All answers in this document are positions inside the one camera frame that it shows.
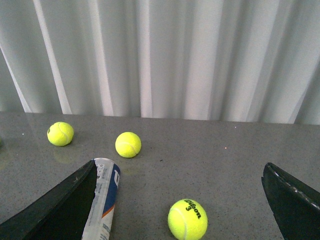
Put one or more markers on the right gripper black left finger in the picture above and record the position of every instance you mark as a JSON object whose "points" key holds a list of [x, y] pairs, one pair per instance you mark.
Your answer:
{"points": [[60, 214]]}

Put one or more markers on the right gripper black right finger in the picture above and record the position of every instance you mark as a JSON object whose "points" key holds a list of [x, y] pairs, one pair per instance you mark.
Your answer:
{"points": [[295, 205]]}

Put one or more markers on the clear Wilson tennis ball can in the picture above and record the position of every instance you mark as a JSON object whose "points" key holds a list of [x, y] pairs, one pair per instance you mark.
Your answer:
{"points": [[99, 223]]}

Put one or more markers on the far yellow tennis ball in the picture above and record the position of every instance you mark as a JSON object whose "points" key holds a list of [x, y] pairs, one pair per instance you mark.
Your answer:
{"points": [[60, 134]]}

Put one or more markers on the yellow tennis ball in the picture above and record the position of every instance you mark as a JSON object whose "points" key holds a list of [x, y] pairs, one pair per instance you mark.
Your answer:
{"points": [[60, 134], [128, 144]]}

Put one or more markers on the middle yellow tennis ball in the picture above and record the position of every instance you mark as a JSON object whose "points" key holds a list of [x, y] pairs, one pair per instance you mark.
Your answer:
{"points": [[128, 144]]}

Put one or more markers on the tennis ball with Wilson 3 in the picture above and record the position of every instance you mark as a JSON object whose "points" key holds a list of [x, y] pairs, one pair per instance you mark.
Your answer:
{"points": [[187, 220]]}

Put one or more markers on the white pleated curtain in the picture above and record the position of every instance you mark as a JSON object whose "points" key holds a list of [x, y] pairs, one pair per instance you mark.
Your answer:
{"points": [[228, 60]]}

